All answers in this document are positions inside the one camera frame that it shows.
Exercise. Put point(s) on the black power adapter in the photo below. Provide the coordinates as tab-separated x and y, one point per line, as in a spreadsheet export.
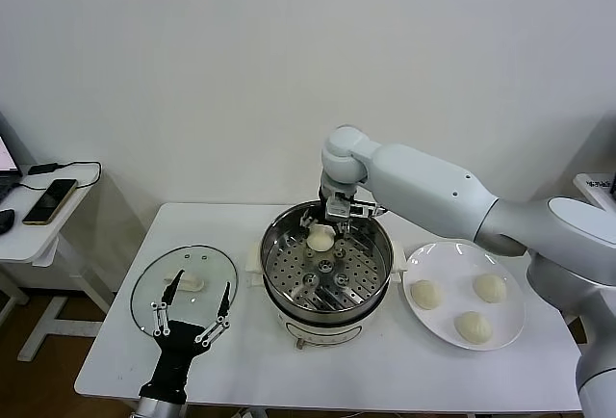
44	168

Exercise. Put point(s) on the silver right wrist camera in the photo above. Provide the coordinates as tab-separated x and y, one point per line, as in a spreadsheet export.
337	210

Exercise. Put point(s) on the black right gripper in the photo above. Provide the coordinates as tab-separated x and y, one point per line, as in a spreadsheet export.
321	211

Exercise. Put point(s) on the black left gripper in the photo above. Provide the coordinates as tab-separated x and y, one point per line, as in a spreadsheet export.
180	346

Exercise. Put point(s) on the stainless steel steamer basket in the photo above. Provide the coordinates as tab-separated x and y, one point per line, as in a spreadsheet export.
289	264

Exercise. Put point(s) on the black computer mouse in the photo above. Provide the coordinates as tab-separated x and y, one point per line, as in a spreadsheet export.
5	220

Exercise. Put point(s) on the steel steamer pot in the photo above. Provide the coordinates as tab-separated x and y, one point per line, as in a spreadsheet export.
327	333

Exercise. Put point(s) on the white round plate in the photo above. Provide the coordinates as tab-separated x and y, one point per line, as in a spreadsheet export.
457	264

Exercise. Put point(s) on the white steamed baozi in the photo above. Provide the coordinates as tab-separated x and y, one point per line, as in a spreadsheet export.
474	326
320	241
426	294
490	288

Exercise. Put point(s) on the smartphone with gold edge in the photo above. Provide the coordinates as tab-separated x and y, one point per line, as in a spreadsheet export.
50	201

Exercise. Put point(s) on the white side table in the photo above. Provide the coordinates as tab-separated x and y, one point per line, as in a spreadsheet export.
29	240

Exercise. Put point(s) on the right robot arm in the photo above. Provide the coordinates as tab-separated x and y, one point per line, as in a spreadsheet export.
423	177

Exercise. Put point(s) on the black laptop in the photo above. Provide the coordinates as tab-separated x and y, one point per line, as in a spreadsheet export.
6	153

